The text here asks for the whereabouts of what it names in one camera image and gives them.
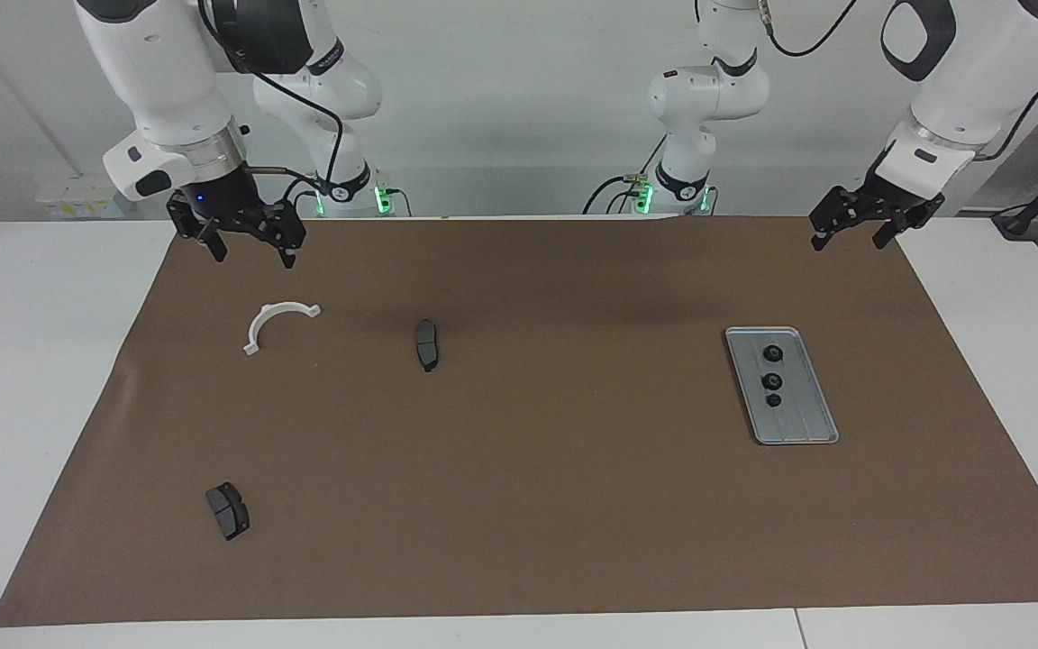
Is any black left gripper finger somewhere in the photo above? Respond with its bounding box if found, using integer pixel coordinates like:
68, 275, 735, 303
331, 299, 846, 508
874, 209, 934, 251
810, 187, 871, 251

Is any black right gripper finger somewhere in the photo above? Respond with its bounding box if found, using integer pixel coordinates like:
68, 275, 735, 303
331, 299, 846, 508
168, 200, 230, 264
253, 200, 306, 270

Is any silver metal tray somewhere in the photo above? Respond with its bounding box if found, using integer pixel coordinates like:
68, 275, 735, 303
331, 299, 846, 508
724, 326, 841, 446

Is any dark grey brake pad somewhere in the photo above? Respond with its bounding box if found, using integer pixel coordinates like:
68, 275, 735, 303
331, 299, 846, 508
205, 482, 250, 542
414, 319, 441, 373

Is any brown paper table mat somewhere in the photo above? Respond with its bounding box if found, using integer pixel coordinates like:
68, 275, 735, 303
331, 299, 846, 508
0, 215, 1038, 628

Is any white curved plastic bracket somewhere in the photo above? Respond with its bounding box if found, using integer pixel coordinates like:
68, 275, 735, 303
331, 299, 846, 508
242, 302, 323, 356

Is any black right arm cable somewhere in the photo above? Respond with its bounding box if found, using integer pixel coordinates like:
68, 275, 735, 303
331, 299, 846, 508
199, 0, 346, 222

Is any white wall socket box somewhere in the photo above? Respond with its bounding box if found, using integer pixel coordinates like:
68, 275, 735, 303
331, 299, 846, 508
35, 174, 135, 220

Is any black left arm base cable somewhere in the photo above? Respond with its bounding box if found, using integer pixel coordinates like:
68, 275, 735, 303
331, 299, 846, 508
584, 135, 666, 215

